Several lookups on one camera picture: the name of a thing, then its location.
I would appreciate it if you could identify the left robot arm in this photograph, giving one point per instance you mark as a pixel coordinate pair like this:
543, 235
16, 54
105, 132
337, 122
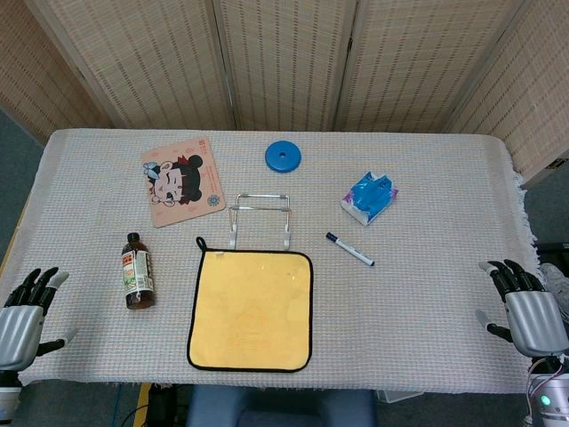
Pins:
8, 396

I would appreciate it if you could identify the woven pale tablecloth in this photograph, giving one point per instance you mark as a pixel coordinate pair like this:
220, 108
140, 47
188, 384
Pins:
400, 311

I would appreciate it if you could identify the cartoon girl mouse pad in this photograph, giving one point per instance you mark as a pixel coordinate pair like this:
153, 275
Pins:
178, 191

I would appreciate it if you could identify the dark sauce bottle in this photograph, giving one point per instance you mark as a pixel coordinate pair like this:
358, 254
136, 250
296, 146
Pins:
138, 271

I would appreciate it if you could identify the yellow and grey cloth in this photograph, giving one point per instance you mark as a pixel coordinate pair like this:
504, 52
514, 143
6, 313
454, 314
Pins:
249, 311

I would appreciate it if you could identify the grey white bundle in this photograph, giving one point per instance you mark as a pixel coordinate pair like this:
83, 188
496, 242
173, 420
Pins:
555, 278

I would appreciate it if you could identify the white blue marker pen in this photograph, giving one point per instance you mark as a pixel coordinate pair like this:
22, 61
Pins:
351, 250

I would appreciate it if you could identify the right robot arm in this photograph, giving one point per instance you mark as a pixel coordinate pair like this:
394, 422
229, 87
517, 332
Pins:
549, 396

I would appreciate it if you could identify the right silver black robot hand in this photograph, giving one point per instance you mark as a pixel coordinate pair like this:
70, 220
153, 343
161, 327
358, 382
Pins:
533, 320

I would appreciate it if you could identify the woven folding screen panel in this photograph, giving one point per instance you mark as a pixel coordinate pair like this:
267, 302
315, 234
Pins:
26, 66
542, 89
146, 58
427, 58
289, 58

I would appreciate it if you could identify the blue tissue pack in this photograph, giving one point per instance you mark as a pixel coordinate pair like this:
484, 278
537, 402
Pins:
369, 198

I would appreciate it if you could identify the blue round disc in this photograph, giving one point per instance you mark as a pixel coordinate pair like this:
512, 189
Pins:
292, 158

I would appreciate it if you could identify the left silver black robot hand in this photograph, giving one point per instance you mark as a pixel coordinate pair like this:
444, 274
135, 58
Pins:
18, 324

